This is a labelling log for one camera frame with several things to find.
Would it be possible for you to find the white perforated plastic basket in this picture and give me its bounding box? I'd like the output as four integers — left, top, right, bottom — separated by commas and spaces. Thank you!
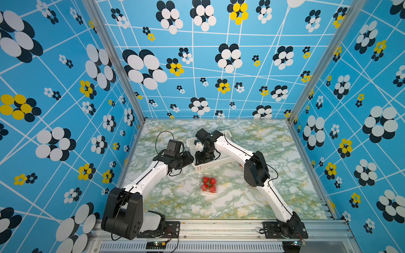
186, 130, 238, 172

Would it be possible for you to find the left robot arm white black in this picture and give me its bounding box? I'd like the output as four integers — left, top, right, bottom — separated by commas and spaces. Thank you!
101, 150, 194, 240

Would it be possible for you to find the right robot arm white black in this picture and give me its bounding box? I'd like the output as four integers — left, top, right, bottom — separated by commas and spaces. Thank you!
195, 129, 309, 239

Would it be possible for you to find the green circuit board left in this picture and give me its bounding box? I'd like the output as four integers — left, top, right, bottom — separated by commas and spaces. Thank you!
146, 241, 167, 251

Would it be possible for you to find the circuit board right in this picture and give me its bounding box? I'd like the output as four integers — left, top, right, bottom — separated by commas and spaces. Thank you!
282, 241, 306, 253

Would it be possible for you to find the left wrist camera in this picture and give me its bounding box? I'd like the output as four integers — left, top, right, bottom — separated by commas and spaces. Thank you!
164, 139, 184, 158

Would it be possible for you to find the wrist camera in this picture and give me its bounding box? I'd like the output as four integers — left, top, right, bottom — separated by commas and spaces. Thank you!
195, 129, 209, 145
164, 139, 184, 158

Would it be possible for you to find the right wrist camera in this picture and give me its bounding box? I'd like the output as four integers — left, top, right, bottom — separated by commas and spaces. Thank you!
195, 129, 209, 145

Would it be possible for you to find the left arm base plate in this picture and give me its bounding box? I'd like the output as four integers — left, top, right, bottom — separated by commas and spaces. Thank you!
137, 221, 180, 239

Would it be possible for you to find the aluminium front frame rail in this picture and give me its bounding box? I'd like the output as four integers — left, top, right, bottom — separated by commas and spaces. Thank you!
86, 219, 361, 253

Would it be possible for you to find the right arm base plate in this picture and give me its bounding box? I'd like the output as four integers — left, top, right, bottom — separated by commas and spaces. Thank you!
259, 221, 309, 240

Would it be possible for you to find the left aluminium corner post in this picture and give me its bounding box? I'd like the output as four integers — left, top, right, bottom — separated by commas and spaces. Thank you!
83, 0, 146, 125

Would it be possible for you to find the aluminium corner post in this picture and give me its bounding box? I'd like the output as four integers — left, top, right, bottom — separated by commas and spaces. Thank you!
288, 0, 367, 125
83, 0, 146, 125

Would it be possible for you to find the right aluminium corner post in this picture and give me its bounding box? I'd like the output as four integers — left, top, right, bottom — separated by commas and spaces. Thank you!
288, 0, 367, 125

